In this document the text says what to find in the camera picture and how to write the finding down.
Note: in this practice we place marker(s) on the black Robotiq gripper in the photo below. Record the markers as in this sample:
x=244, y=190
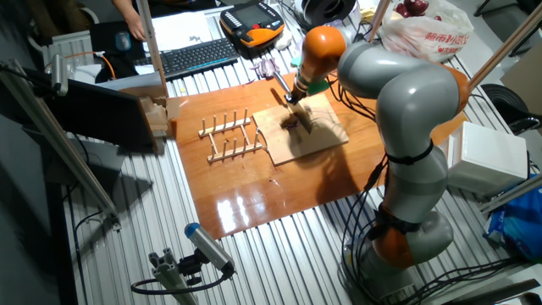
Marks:
x=295, y=95

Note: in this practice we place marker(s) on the steel cleaver knife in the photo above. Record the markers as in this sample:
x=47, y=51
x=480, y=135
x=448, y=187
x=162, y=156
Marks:
x=305, y=120

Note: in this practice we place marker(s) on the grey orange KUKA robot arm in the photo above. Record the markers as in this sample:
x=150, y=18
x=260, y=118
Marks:
x=410, y=97

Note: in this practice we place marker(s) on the person's forearm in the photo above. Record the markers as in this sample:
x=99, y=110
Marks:
x=123, y=6

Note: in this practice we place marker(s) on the person's bare hand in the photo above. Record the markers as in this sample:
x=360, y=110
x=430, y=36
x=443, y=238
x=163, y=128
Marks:
x=136, y=27

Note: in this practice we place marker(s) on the red onion wedge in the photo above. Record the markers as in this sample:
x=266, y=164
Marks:
x=290, y=123

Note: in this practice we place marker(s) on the red onion peel pile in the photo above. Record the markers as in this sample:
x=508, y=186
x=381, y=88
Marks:
x=264, y=68

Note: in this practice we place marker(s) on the wooden cutting board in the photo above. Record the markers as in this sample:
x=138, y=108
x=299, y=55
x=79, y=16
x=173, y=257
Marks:
x=322, y=144

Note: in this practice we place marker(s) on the white garlic bulb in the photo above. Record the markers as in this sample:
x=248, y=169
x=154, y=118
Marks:
x=283, y=40

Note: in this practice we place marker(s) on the wooden peg dish rack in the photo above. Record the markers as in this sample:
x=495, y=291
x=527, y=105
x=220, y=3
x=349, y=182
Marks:
x=225, y=128

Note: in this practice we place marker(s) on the black filament spool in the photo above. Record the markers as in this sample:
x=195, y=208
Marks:
x=313, y=12

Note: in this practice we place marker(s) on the orange black teach pendant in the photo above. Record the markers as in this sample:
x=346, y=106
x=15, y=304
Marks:
x=250, y=21

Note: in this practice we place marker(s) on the clear plastic bag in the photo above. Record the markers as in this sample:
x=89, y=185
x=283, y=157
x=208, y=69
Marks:
x=357, y=36

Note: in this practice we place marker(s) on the black computer keyboard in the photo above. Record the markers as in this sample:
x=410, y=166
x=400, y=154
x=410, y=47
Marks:
x=199, y=57

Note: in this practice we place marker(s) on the yellow white small box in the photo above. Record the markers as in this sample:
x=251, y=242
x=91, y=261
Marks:
x=367, y=16

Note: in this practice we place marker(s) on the white paper sheet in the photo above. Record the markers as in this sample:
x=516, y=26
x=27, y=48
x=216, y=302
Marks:
x=182, y=29

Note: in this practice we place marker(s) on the whole red onion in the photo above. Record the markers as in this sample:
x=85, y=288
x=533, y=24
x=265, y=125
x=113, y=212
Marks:
x=401, y=10
x=418, y=6

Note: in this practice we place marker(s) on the white shopping bag red print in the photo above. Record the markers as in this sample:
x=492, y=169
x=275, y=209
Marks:
x=427, y=38

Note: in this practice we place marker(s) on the grey computer mouse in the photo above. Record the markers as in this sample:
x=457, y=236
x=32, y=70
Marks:
x=123, y=41

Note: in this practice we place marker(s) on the black flat monitor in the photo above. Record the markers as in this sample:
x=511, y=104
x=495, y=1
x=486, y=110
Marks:
x=106, y=114

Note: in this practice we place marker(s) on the white plastic drawer box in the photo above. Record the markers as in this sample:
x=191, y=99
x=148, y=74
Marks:
x=487, y=156

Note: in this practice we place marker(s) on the black mouse mat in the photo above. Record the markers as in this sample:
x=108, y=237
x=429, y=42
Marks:
x=101, y=38

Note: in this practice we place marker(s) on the black chair seat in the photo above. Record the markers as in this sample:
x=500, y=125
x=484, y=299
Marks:
x=504, y=101

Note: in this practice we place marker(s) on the blue plastic bag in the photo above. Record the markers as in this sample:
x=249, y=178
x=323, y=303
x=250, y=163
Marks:
x=521, y=224

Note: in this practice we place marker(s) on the green gripper mount plate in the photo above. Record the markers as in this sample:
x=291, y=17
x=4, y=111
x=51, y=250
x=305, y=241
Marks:
x=318, y=87

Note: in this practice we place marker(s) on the aluminium frame post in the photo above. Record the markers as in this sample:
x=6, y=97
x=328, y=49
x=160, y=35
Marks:
x=377, y=21
x=512, y=192
x=150, y=46
x=506, y=48

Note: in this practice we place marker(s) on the silver camera with blue end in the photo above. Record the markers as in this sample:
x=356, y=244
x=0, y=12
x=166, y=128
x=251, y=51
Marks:
x=209, y=245

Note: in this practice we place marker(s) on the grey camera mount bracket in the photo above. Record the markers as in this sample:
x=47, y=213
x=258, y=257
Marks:
x=169, y=275

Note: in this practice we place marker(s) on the long aluminium frame profile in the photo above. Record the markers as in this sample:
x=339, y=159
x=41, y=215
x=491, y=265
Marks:
x=63, y=144

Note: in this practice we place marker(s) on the silver stick camera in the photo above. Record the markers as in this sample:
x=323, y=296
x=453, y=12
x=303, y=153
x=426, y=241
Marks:
x=59, y=74

